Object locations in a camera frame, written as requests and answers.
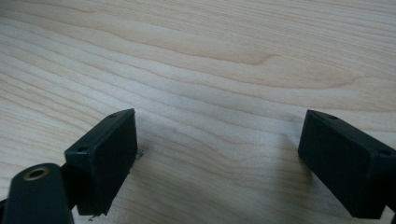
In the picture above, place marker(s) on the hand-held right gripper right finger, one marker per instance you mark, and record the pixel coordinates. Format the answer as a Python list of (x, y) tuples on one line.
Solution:
[(345, 161)]

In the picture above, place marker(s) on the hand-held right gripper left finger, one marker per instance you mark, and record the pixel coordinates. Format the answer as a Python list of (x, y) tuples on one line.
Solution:
[(102, 161)]

